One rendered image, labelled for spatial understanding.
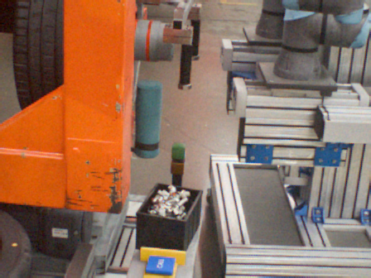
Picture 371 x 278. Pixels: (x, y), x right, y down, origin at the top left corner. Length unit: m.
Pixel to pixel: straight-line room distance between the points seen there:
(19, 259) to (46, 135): 0.35
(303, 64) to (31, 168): 0.89
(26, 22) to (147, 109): 0.49
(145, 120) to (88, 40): 0.63
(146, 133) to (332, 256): 0.75
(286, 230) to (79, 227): 0.78
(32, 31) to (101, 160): 0.50
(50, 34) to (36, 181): 0.47
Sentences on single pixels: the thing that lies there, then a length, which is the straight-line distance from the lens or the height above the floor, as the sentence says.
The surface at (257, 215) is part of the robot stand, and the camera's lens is 2.78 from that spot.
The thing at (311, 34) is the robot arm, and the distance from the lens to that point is 2.32.
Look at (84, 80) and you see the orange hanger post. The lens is 1.94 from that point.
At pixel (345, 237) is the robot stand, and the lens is 2.72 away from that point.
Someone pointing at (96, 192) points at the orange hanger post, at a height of 0.59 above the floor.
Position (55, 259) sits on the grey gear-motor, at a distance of 2.43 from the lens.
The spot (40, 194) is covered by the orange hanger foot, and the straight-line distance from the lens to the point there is 2.10.
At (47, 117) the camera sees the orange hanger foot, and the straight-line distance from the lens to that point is 2.02.
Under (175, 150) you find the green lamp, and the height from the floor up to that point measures 0.65.
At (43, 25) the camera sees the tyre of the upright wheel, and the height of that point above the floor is 0.96.
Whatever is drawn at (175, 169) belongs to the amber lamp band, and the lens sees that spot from 2.20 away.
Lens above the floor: 1.52
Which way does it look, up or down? 22 degrees down
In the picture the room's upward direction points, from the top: 4 degrees clockwise
